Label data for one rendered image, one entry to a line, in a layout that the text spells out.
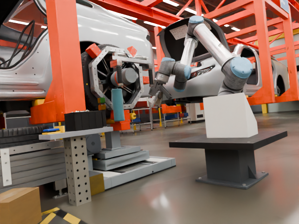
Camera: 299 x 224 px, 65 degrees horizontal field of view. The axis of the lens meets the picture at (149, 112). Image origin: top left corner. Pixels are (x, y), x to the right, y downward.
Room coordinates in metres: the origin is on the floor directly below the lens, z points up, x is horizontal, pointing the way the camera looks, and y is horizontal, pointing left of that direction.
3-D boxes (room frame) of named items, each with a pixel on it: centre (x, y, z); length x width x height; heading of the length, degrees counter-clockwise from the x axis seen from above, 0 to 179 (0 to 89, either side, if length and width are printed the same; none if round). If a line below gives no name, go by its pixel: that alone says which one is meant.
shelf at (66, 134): (1.51, 0.47, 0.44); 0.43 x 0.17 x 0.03; 135
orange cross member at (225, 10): (5.65, -1.44, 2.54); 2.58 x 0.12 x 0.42; 45
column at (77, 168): (1.49, 0.49, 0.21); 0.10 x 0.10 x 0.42; 45
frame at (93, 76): (2.07, 0.24, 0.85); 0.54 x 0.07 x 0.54; 135
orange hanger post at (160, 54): (6.44, -0.65, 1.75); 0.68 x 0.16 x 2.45; 45
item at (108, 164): (2.21, 0.34, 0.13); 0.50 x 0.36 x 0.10; 135
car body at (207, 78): (6.41, -2.21, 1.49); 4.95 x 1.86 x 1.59; 135
